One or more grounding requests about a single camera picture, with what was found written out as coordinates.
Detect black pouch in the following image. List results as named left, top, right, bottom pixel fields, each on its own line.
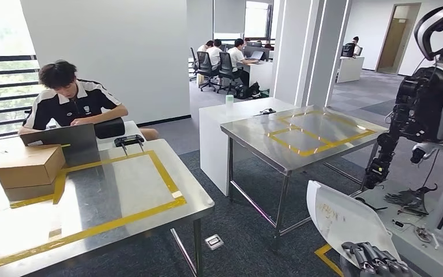
left=93, top=117, right=126, bottom=140

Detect steel table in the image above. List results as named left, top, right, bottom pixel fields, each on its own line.
left=220, top=105, right=388, bottom=245

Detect cardboard box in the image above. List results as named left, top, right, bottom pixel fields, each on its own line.
left=0, top=144, right=66, bottom=190
left=4, top=179, right=60, bottom=202

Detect black backpack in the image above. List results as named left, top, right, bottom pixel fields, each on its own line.
left=235, top=82, right=262, bottom=100

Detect metal floor socket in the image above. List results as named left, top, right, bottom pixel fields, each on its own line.
left=204, top=234, right=224, bottom=251

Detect dark loose robot parts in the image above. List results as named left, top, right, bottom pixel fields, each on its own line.
left=383, top=184, right=439, bottom=217

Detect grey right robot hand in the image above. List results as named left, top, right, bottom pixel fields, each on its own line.
left=339, top=241, right=414, bottom=277

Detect grey laptop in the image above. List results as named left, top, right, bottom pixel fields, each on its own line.
left=20, top=123, right=101, bottom=167

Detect white table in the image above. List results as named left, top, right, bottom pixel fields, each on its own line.
left=199, top=97, right=296, bottom=196

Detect white plastic car trim part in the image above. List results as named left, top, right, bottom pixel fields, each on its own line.
left=306, top=180, right=401, bottom=263

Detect brown door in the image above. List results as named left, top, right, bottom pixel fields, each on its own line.
left=376, top=3, right=422, bottom=75

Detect white desk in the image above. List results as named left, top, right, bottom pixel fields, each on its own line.
left=336, top=56, right=366, bottom=84
left=0, top=120, right=148, bottom=169
left=244, top=59, right=274, bottom=91

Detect steel workbench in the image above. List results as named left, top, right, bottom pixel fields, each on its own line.
left=0, top=138, right=215, bottom=277

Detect yellow floor tape square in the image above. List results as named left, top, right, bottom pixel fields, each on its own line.
left=314, top=244, right=344, bottom=277

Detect grey wheeled column robot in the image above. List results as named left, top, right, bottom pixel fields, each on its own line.
left=355, top=5, right=443, bottom=277

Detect black handheld controller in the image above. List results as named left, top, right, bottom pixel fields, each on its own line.
left=114, top=134, right=145, bottom=156

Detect black window railing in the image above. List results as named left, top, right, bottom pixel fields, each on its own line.
left=0, top=55, right=41, bottom=140

